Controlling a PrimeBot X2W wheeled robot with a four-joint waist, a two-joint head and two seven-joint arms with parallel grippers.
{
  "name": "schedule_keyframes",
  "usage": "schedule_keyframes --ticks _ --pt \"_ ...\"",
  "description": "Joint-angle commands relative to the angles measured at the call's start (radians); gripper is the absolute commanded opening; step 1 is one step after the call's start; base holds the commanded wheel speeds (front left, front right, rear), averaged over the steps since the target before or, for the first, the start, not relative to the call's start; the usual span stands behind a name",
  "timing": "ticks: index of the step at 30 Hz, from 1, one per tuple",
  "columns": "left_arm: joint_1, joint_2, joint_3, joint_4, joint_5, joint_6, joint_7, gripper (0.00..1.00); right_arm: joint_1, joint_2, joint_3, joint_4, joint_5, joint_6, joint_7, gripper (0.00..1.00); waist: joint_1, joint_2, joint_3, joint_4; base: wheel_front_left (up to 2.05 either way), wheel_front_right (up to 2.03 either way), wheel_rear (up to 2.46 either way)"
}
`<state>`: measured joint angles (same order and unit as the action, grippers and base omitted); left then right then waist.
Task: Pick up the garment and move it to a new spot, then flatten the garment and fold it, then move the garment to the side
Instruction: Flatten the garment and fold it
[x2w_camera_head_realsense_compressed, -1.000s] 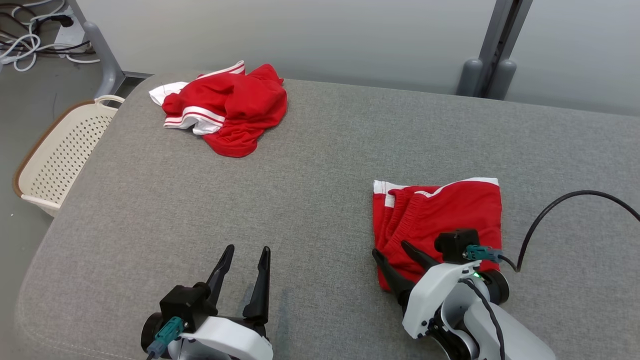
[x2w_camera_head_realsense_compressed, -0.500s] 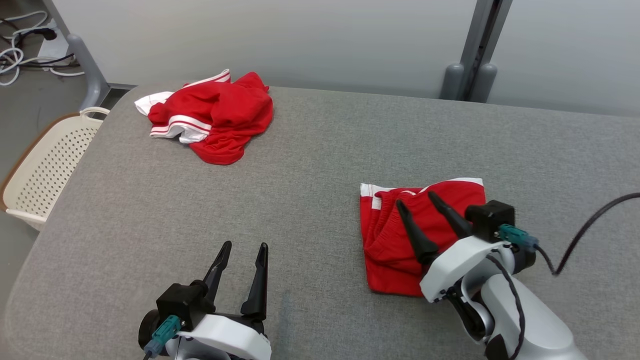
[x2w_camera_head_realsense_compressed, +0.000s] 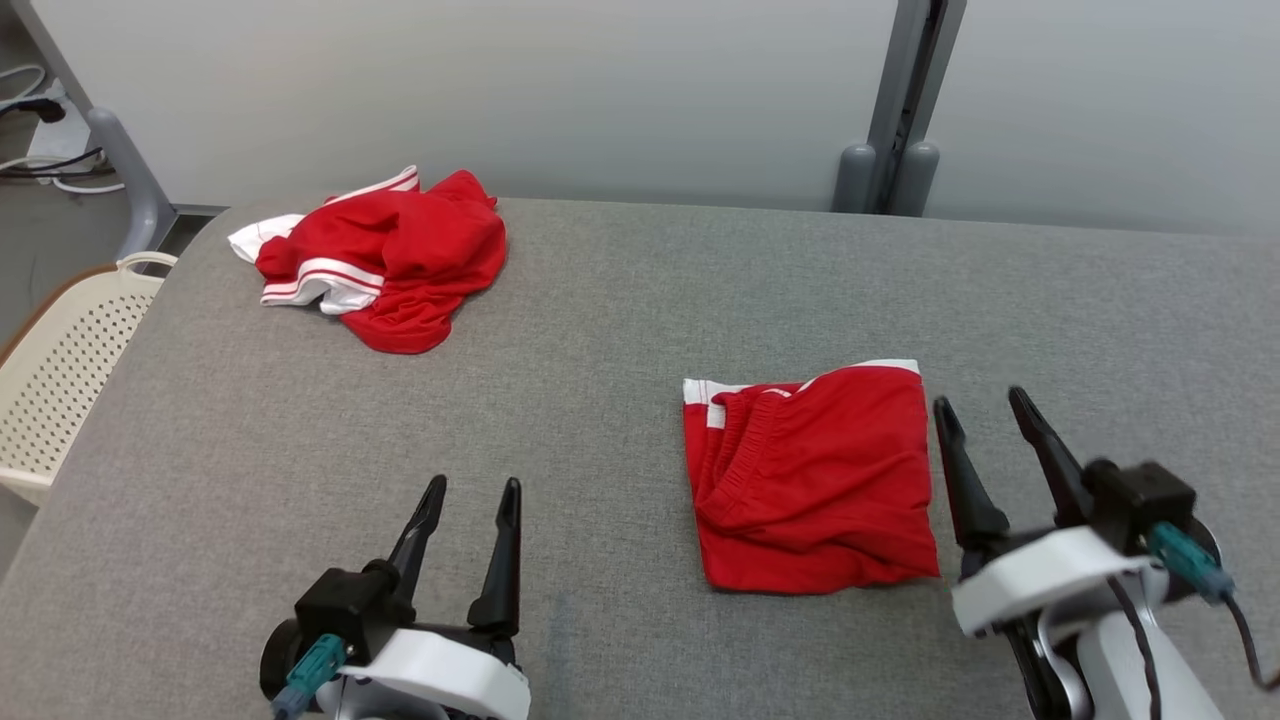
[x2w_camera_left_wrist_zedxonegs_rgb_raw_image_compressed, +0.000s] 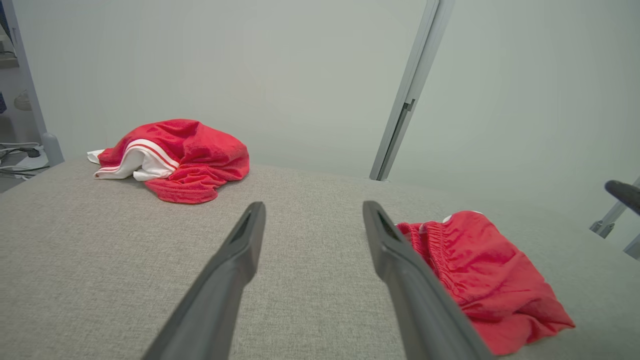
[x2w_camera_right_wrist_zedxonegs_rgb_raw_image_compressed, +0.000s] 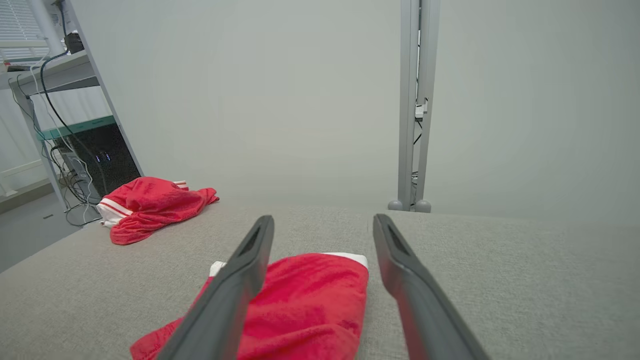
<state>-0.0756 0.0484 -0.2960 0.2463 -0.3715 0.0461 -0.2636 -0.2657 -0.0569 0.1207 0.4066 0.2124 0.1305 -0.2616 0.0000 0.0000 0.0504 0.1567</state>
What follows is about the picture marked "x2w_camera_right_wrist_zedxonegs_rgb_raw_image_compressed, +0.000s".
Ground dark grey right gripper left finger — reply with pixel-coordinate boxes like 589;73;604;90
157;215;275;360

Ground grey metal partition post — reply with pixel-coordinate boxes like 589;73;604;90
387;0;441;213

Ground white window blinds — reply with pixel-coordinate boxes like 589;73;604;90
0;0;55;49

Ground small black adapter box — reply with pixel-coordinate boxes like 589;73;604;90
64;32;85;55

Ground black computer tower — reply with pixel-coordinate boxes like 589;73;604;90
65;122;142;201

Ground red shorts with white stripe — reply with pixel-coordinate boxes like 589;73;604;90
131;252;370;360

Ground red shirt with white sleeves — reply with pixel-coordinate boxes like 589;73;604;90
97;176;220;246

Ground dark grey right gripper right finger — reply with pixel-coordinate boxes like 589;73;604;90
372;213;491;360

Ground grey fabric table cover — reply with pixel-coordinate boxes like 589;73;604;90
0;200;640;360

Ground black power cable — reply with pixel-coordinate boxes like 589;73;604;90
40;49;108;198

